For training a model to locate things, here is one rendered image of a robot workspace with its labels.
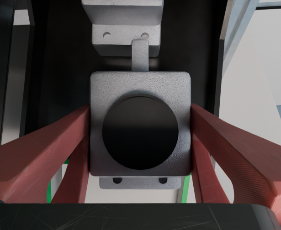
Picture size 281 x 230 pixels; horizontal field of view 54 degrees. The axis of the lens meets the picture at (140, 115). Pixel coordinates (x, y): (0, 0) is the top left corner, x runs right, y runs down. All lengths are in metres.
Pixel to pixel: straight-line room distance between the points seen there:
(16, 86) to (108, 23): 0.18
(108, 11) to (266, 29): 0.88
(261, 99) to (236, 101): 0.06
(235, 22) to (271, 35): 0.79
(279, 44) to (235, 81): 0.47
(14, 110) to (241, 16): 0.25
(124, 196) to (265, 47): 0.84
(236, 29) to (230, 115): 0.37
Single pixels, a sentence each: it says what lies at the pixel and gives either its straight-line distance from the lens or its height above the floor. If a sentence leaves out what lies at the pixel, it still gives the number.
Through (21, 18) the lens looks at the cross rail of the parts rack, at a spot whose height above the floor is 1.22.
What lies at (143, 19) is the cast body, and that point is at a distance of 0.17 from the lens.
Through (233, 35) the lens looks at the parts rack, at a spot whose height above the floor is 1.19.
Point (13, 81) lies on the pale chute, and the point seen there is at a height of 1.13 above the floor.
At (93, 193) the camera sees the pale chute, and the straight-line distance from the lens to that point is 0.38.
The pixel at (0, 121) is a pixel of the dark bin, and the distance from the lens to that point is 0.21.
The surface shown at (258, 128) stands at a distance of 0.63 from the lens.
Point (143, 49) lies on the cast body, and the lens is 0.16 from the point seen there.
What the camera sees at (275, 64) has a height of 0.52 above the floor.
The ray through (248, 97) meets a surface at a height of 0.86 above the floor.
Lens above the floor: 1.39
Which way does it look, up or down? 63 degrees down
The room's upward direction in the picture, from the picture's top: 1 degrees clockwise
